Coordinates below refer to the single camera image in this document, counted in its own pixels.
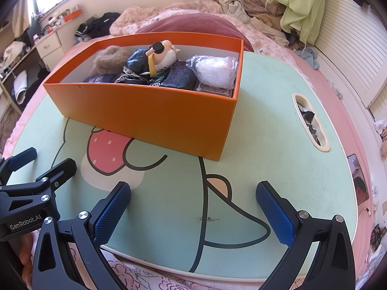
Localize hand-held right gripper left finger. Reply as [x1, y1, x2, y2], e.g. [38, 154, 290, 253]
[32, 182, 132, 290]

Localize light blue cloth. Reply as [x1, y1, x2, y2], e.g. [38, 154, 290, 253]
[295, 47, 321, 70]

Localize bubble wrap bundle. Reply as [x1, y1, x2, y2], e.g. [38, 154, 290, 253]
[186, 55, 239, 89]

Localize dark blue packet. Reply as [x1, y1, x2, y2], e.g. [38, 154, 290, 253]
[160, 61, 197, 90]

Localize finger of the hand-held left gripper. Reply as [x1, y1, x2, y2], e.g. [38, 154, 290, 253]
[0, 147, 37, 188]
[0, 158, 77, 222]

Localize toy figure with black hat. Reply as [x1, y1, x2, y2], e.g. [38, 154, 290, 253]
[145, 40, 182, 76]

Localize dark red pillow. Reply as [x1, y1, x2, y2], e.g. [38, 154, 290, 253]
[136, 14, 254, 52]

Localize pile of beige clothes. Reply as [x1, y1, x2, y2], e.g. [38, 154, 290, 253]
[213, 0, 291, 47]

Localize photo card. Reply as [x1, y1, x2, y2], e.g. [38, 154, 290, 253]
[347, 154, 370, 206]

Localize white slippers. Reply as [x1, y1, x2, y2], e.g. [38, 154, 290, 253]
[12, 70, 29, 105]

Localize fluffy beige scrunchie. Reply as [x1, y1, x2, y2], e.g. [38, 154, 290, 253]
[92, 45, 127, 74]

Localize small orange box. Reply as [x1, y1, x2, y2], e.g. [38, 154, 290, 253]
[63, 8, 83, 22]

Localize black bag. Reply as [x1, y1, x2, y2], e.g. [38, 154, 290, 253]
[75, 12, 121, 40]

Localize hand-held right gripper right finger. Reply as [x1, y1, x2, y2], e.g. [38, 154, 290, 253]
[256, 181, 356, 290]

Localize orange cardboard box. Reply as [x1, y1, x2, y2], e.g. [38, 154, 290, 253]
[43, 32, 245, 161]

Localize white cloth bag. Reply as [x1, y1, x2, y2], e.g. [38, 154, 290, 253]
[3, 41, 27, 64]

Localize light green hanging cloth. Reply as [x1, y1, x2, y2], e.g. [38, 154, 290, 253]
[268, 0, 327, 47]

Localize white drawer cabinet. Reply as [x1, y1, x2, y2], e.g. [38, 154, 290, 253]
[36, 26, 76, 64]

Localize green cartoon desktop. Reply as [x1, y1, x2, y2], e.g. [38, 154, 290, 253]
[4, 50, 374, 281]

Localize brown card box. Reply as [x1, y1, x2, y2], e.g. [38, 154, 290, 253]
[193, 80, 236, 99]

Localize black lace cloth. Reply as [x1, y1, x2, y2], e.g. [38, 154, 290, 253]
[115, 66, 149, 85]

